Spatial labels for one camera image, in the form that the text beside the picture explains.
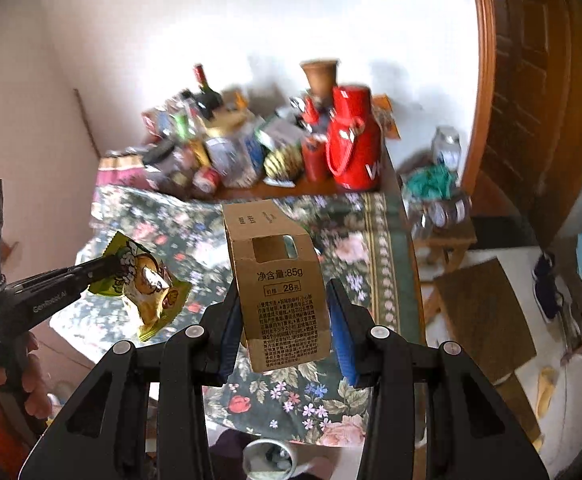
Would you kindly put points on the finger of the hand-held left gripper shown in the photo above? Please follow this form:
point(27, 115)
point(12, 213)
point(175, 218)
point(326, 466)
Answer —
point(71, 271)
point(103, 276)

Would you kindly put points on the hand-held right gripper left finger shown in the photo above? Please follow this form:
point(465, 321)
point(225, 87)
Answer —
point(228, 332)

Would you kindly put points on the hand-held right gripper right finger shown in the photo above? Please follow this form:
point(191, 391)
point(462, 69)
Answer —
point(343, 332)

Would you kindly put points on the green snack packet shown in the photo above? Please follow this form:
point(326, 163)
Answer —
point(146, 285)

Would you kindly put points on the brown cardboard box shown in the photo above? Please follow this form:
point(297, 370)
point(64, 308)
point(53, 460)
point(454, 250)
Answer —
point(281, 280)

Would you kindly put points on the white plastic bucket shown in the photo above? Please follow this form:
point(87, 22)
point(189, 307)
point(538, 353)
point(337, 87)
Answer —
point(247, 462)

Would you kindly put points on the person's left hand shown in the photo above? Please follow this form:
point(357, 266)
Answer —
point(36, 375)

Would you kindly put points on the floral tablecloth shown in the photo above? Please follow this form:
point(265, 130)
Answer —
point(366, 260)

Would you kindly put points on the red patterned cloth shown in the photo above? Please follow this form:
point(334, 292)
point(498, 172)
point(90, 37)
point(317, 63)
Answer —
point(121, 172)

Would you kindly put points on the dark snack bag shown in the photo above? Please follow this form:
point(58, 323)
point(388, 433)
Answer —
point(178, 170)

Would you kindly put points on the light wooden stool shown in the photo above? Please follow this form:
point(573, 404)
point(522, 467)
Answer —
point(448, 245)

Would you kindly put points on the dark wooden stool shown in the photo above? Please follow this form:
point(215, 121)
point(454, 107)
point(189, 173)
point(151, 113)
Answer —
point(481, 315)

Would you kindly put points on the red drink can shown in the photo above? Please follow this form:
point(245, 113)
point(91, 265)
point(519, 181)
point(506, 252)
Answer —
point(207, 181)

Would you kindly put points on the clear plastic bottle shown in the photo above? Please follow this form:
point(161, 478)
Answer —
point(441, 215)

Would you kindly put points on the white and blue carton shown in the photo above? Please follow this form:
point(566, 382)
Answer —
point(233, 160)

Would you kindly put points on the green mesh cloth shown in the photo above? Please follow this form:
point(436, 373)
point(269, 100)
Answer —
point(428, 181)

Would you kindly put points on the red cup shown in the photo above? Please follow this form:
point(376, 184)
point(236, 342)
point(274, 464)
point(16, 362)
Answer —
point(314, 160)

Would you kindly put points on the yellow striped packet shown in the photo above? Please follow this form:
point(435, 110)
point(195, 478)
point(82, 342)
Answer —
point(283, 162)

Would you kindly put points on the red thermos jug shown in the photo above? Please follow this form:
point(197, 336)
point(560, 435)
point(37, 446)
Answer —
point(356, 150)

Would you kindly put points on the dark wine bottle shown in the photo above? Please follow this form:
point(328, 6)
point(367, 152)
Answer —
point(205, 92)

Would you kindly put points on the dark blue shoe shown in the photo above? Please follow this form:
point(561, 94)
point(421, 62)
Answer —
point(548, 285)

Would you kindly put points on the yellow slipper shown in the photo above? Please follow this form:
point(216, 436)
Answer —
point(546, 390)

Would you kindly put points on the orange packet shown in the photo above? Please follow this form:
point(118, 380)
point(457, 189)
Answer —
point(388, 120)

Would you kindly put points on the small red bottle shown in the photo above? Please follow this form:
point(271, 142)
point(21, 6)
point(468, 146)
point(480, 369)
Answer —
point(310, 110)

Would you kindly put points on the terracotta pot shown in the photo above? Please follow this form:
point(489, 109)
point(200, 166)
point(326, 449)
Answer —
point(321, 77)

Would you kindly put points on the wooden door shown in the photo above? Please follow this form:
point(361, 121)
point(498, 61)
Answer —
point(531, 85)

